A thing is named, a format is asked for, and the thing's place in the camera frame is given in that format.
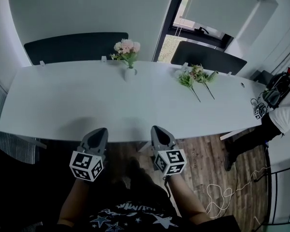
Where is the small black box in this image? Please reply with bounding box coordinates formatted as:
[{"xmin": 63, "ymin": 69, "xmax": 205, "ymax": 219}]
[{"xmin": 253, "ymin": 69, "xmax": 274, "ymax": 84}]

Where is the person's right forearm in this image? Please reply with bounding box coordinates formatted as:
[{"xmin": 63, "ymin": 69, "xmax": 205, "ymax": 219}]
[{"xmin": 169, "ymin": 174, "xmax": 211, "ymax": 221}]

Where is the narrow grey roller blind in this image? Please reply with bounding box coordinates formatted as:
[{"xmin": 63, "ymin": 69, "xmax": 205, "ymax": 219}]
[{"xmin": 183, "ymin": 0, "xmax": 266, "ymax": 31}]

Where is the black window frame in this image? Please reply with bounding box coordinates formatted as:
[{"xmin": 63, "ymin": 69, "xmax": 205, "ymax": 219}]
[{"xmin": 157, "ymin": 0, "xmax": 234, "ymax": 52}]

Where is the pink flowers bouquet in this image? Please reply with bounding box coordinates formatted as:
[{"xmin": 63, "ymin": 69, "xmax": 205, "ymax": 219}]
[{"xmin": 109, "ymin": 39, "xmax": 141, "ymax": 70}]

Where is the white cord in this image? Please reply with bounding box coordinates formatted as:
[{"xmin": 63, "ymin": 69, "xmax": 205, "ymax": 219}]
[{"xmin": 206, "ymin": 164, "xmax": 269, "ymax": 219}]

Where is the white side desk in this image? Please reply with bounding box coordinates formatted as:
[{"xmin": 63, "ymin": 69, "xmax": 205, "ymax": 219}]
[{"xmin": 265, "ymin": 119, "xmax": 290, "ymax": 229}]

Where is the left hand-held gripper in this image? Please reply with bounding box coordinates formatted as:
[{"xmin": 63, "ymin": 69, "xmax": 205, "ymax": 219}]
[{"xmin": 69, "ymin": 127, "xmax": 109, "ymax": 183}]

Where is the white and green flower bunch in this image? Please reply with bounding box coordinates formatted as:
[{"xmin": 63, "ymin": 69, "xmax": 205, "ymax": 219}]
[{"xmin": 175, "ymin": 66, "xmax": 201, "ymax": 103}]

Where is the faded brown flower bunch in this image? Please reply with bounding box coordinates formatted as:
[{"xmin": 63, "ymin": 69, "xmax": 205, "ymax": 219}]
[{"xmin": 189, "ymin": 64, "xmax": 219, "ymax": 100}]

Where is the white table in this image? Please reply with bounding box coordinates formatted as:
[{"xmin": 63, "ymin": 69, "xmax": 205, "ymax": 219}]
[{"xmin": 0, "ymin": 59, "xmax": 273, "ymax": 149}]

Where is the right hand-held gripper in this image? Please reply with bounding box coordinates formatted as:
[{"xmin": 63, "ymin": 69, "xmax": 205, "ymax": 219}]
[{"xmin": 150, "ymin": 125, "xmax": 187, "ymax": 176}]

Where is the black star print shirt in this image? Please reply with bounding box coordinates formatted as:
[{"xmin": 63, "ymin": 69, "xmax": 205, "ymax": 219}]
[{"xmin": 57, "ymin": 177, "xmax": 241, "ymax": 232}]

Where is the person's left forearm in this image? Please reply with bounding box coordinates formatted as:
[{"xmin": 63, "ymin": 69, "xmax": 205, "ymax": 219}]
[{"xmin": 58, "ymin": 177, "xmax": 90, "ymax": 227}]

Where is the black mesh office chair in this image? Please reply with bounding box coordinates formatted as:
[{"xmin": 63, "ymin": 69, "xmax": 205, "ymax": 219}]
[{"xmin": 0, "ymin": 143, "xmax": 71, "ymax": 232}]

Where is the white vase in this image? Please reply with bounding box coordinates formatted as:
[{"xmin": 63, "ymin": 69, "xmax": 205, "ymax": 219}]
[{"xmin": 124, "ymin": 66, "xmax": 138, "ymax": 83}]

